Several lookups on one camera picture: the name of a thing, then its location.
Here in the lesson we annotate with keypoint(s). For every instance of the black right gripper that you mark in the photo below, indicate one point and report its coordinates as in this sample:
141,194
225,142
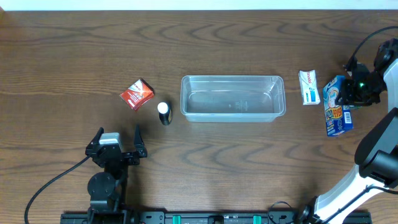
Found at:
348,92

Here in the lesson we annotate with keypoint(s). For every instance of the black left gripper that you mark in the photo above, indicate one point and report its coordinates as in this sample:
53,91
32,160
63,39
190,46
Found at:
116,154

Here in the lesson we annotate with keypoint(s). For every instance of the blue fever patch box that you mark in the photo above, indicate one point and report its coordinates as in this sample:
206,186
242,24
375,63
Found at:
337,117

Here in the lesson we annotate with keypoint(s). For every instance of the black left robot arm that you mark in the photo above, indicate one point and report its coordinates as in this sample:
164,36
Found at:
107,189

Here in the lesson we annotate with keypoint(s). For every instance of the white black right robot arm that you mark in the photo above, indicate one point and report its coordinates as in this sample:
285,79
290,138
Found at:
375,168

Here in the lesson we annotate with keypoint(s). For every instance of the clear plastic container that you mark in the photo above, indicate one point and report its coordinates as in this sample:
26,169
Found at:
232,98

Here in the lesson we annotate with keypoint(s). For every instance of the red packet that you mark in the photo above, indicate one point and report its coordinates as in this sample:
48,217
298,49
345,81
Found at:
137,94

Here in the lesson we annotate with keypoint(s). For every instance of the black bottle white cap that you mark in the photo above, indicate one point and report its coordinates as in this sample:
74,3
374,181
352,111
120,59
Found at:
165,113

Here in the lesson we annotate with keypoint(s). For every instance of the white small carton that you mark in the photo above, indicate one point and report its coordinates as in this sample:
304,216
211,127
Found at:
308,86

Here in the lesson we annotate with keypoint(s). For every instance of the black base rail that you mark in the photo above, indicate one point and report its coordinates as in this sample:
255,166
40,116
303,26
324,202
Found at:
181,218

